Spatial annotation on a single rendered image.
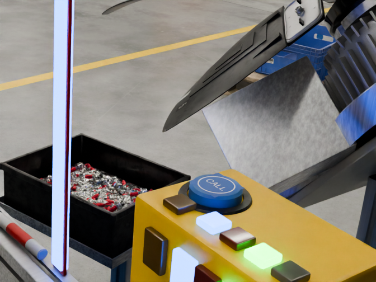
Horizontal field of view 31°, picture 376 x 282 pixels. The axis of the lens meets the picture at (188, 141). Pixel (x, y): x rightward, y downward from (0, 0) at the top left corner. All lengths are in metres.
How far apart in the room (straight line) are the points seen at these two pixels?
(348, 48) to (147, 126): 2.71
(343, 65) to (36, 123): 2.76
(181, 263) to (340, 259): 0.10
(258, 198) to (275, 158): 0.33
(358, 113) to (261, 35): 0.26
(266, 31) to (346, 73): 0.21
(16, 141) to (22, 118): 0.29
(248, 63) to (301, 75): 0.14
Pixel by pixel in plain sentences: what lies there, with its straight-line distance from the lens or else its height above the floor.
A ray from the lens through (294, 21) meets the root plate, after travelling 1.00.
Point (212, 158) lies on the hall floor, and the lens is 3.22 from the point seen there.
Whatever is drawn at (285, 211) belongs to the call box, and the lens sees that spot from 0.51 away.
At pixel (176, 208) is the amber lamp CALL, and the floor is 1.08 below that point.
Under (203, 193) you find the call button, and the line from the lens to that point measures 0.50.
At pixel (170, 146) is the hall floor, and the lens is 3.31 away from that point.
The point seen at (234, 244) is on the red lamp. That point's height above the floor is 1.08.
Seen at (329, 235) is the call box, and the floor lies 1.07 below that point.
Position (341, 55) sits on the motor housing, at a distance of 0.88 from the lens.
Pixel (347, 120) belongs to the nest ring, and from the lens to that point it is 0.84.
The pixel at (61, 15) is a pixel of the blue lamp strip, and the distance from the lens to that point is 0.68.
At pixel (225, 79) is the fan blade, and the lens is 1.01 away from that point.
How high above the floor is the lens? 1.31
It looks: 23 degrees down
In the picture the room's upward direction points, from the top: 5 degrees clockwise
